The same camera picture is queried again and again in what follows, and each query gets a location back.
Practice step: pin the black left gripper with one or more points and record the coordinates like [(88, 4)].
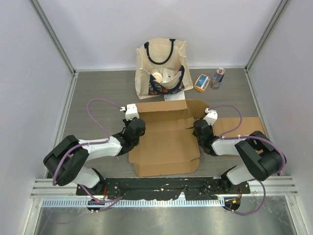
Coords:
[(126, 122)]

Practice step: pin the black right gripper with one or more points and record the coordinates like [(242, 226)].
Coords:
[(194, 133)]

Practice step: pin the spare cardboard blank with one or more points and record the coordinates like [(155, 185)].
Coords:
[(168, 146)]

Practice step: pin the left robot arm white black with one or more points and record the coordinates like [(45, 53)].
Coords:
[(66, 161)]

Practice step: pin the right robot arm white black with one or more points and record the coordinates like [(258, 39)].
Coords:
[(261, 158)]

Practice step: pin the white box in bag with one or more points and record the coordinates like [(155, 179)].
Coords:
[(167, 75)]

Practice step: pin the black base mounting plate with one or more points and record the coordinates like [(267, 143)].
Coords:
[(164, 189)]

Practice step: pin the tape roll in bag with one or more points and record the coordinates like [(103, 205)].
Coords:
[(157, 77)]

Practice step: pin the silver blue drink can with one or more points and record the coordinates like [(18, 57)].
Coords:
[(217, 78)]

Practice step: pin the beige canvas tote bag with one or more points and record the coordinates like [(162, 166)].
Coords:
[(155, 55)]

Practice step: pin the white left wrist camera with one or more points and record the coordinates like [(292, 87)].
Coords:
[(130, 111)]

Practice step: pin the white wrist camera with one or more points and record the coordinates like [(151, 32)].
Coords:
[(211, 116), (130, 111)]

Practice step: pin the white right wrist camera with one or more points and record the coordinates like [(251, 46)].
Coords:
[(211, 116)]

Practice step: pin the white slotted cable duct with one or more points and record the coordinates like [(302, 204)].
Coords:
[(85, 202)]

